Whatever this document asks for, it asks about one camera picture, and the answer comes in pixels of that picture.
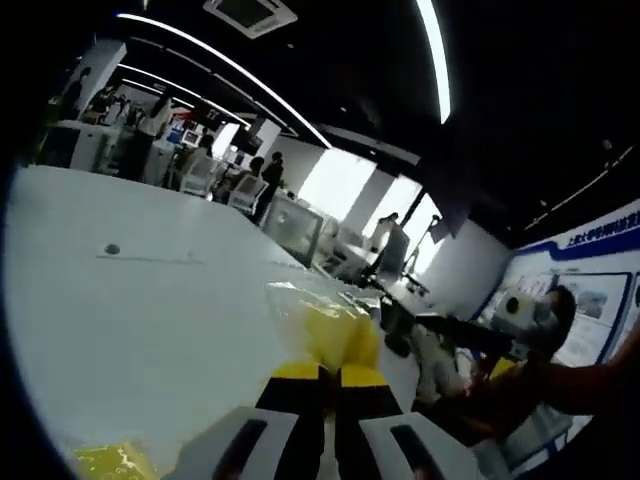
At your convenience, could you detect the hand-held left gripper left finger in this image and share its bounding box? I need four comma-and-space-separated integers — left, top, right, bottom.
167, 362, 334, 480

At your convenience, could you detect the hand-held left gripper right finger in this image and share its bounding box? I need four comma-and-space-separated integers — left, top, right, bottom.
333, 364, 489, 480

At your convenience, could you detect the clear plastic bag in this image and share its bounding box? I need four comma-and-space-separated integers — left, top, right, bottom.
263, 279, 385, 374
63, 433, 164, 480

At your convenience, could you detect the yellow rectangular silicone block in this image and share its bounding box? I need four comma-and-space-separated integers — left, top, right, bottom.
69, 439, 157, 480

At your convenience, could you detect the black chair back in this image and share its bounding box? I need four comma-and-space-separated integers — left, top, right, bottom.
378, 295, 417, 359

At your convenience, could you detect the black tripod stand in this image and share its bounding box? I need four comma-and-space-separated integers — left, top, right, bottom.
410, 213, 443, 284

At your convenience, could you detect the grey mesh office chair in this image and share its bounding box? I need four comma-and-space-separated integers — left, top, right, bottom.
261, 196, 327, 268

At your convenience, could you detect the white office chair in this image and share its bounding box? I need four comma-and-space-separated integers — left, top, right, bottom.
178, 157, 217, 198
226, 174, 269, 214

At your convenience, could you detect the white office counter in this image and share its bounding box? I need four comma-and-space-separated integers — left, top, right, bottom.
40, 119, 127, 177

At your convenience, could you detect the long curved ceiling light strip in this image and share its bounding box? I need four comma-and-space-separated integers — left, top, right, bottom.
116, 12, 333, 150

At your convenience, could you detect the ceiling air conditioner vent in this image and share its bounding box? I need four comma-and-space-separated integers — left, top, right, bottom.
201, 0, 299, 40

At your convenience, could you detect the blue and white wall poster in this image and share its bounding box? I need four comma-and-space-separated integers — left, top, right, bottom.
474, 198, 640, 372

